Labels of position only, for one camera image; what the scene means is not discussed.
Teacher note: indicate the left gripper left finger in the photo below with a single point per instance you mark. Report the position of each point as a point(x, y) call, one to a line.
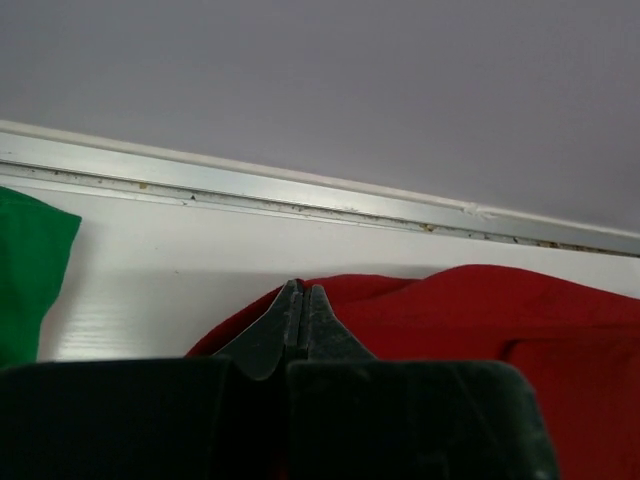
point(259, 348)

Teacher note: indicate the aluminium table edge rail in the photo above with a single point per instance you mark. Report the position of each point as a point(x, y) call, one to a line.
point(38, 153)

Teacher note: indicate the red t shirt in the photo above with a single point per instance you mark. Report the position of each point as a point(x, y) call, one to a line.
point(481, 372)

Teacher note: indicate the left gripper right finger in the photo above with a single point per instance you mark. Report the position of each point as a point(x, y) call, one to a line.
point(322, 336)

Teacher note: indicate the folded green t shirt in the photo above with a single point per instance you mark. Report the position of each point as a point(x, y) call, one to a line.
point(36, 242)

